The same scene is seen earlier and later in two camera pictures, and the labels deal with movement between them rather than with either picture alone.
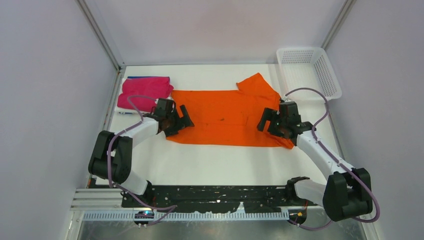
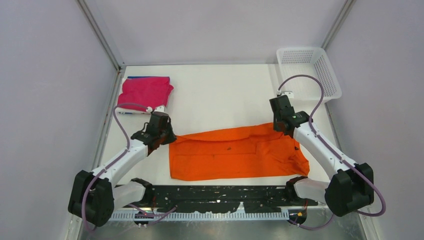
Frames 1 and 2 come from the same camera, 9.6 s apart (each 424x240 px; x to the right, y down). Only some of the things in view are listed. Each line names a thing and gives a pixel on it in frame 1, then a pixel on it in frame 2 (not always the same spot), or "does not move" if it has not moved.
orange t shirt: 229,117 -> 255,151
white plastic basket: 307,67 does not move
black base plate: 207,199 does not move
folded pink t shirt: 157,88 does not move
